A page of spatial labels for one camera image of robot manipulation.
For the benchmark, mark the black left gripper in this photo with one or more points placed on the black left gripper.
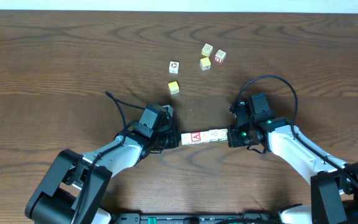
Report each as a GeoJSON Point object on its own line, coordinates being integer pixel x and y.
{"type": "Point", "coordinates": [173, 138]}

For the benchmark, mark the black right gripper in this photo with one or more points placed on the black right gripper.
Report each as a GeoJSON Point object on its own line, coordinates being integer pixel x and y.
{"type": "Point", "coordinates": [234, 140]}

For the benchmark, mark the white block letter M ladybug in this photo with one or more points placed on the white block letter M ladybug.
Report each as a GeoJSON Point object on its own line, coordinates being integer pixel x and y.
{"type": "Point", "coordinates": [186, 139]}

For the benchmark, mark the red block letter A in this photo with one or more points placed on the red block letter A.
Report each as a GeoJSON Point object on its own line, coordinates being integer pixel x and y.
{"type": "Point", "coordinates": [195, 137]}

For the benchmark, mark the white block with green edge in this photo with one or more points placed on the white block with green edge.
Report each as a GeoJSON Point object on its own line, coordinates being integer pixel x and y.
{"type": "Point", "coordinates": [222, 134]}

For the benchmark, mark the white block number 4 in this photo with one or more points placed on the white block number 4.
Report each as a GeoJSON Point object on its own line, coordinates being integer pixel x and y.
{"type": "Point", "coordinates": [204, 136]}

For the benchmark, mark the yellow white block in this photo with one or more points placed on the yellow white block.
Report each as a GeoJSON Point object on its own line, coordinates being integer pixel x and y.
{"type": "Point", "coordinates": [205, 63]}

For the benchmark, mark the yellow bordered block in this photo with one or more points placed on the yellow bordered block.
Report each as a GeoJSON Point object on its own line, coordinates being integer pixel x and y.
{"type": "Point", "coordinates": [207, 50]}

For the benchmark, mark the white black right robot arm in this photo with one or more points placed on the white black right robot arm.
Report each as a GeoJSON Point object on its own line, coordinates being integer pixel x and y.
{"type": "Point", "coordinates": [333, 182]}

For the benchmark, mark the yellow top block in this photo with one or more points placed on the yellow top block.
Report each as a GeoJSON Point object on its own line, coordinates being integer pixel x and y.
{"type": "Point", "coordinates": [174, 87]}

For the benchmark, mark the white block with letter A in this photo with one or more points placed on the white block with letter A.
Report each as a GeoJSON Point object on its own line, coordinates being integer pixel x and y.
{"type": "Point", "coordinates": [173, 67]}

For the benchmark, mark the red bordered block rear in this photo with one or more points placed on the red bordered block rear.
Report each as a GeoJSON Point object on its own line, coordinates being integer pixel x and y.
{"type": "Point", "coordinates": [220, 56]}

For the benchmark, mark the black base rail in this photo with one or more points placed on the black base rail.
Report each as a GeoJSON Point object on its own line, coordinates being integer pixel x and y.
{"type": "Point", "coordinates": [203, 218]}

